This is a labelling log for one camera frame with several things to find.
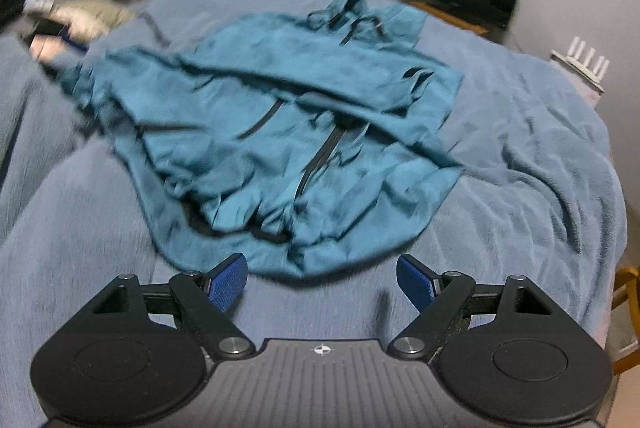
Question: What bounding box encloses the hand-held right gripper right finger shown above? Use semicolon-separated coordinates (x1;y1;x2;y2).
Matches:
389;254;557;357

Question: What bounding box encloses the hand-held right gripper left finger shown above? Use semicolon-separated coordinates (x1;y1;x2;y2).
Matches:
90;253;256;359

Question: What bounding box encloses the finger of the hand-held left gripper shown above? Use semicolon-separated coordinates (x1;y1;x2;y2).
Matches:
59;32;90;58

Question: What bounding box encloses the teal t-shirt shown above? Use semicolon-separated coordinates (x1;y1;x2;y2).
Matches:
60;0;466;281

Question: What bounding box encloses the person's left hand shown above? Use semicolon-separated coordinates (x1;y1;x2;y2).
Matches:
29;33;72;65

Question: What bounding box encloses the olive green cloth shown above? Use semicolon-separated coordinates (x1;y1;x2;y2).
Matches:
52;0;137;42

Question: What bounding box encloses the blue fleece blanket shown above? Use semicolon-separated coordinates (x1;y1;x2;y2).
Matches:
0;0;628;428

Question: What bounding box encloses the wooden chair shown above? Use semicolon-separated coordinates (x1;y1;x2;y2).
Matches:
611;265;640;375

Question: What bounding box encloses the wooden television stand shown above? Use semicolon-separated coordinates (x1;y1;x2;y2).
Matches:
412;1;489;35

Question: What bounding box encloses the white router with antennas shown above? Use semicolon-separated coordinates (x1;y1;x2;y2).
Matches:
550;37;613;95

